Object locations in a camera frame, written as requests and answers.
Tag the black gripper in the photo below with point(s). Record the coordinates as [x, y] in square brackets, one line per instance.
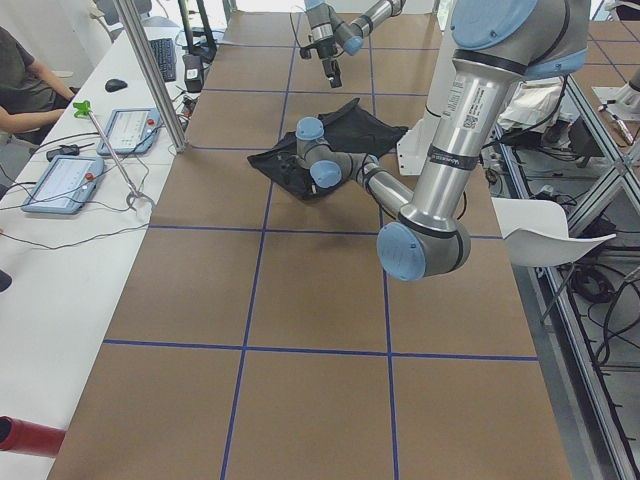
[326, 52]

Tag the black printed t-shirt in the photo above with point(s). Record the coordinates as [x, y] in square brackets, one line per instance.
[351, 129]

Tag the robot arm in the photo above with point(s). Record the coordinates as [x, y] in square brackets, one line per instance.
[497, 43]
[330, 32]

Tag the black keyboard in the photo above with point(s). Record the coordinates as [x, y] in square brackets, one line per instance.
[163, 50]

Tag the far blue teach pendant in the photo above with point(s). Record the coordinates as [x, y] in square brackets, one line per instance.
[133, 130]

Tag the blue teach pendant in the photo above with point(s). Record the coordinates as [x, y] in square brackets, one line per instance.
[66, 185]
[133, 130]

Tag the black computer mouse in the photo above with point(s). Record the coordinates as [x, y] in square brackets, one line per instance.
[114, 85]

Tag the white plastic chair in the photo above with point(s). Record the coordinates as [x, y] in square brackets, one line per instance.
[537, 235]

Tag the near blue teach pendant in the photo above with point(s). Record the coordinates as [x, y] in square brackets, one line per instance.
[66, 185]

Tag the seated person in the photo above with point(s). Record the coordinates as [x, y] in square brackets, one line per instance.
[33, 98]

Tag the red cylinder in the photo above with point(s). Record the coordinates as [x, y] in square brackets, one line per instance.
[24, 437]

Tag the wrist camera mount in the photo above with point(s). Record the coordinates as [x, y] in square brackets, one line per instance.
[288, 166]

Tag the aluminium frame post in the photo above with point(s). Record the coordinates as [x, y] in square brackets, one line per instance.
[130, 19]

